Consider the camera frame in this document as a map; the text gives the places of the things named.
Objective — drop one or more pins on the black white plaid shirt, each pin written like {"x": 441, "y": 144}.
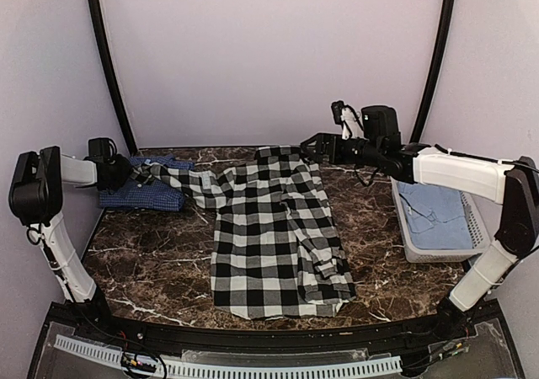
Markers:
{"x": 277, "y": 252}

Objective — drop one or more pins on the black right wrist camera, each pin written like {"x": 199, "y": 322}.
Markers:
{"x": 374, "y": 122}

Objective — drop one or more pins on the black left corner post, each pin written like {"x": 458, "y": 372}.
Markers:
{"x": 102, "y": 43}

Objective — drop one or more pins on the white plastic laundry basket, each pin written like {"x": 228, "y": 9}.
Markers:
{"x": 478, "y": 232}

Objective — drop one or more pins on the folded blue checked shirt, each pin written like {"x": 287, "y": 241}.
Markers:
{"x": 155, "y": 196}

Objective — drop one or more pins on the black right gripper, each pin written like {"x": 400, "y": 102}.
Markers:
{"x": 324, "y": 142}

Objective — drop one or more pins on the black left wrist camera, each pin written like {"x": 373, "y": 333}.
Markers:
{"x": 101, "y": 149}

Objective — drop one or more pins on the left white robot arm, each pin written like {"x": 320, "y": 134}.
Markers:
{"x": 36, "y": 199}

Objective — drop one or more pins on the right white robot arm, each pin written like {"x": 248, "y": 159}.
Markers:
{"x": 504, "y": 191}

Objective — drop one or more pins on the black right corner post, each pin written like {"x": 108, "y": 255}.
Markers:
{"x": 436, "y": 61}

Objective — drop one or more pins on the white slotted cable duct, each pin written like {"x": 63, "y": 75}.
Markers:
{"x": 205, "y": 364}

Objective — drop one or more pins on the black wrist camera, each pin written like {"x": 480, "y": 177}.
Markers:
{"x": 101, "y": 149}
{"x": 374, "y": 122}

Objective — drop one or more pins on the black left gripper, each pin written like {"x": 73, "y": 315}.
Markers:
{"x": 126, "y": 168}

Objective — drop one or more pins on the light blue shirt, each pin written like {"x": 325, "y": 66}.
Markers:
{"x": 435, "y": 217}

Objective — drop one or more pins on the black corner post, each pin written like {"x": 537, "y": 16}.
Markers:
{"x": 436, "y": 61}
{"x": 102, "y": 43}

